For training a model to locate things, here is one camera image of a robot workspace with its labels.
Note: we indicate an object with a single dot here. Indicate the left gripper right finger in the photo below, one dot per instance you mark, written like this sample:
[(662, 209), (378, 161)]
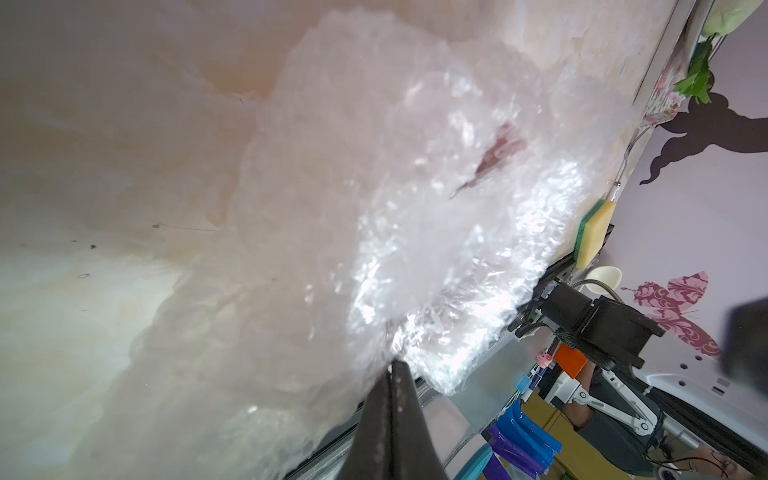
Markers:
[(412, 451)]

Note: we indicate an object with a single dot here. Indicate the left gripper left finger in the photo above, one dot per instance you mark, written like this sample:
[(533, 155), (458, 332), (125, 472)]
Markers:
[(370, 455)]

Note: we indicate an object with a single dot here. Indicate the white mug red inside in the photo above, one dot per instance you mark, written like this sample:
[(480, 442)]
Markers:
[(508, 143)]

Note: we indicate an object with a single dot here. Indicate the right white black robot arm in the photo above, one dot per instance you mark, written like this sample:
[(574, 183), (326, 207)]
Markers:
[(721, 401)]

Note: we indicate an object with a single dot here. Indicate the teal round lid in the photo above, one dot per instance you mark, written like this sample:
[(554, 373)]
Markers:
[(469, 462)]

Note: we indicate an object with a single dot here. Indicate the cream plastic ladle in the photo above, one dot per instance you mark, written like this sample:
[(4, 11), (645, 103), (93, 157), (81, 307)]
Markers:
[(603, 280)]

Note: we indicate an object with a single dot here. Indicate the yellow green sponge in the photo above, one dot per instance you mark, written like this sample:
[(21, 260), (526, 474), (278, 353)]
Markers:
[(592, 232)]

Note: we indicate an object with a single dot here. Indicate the floral square placemat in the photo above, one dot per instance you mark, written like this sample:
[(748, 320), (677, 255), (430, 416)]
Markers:
[(656, 99)]

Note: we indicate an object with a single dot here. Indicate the white artificial rose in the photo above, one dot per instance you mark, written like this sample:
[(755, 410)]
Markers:
[(724, 18)]

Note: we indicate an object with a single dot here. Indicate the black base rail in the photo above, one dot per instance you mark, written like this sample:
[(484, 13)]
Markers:
[(466, 323)]

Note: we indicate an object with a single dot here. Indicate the silver fork floral handle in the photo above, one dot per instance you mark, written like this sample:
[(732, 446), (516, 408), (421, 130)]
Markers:
[(630, 150)]

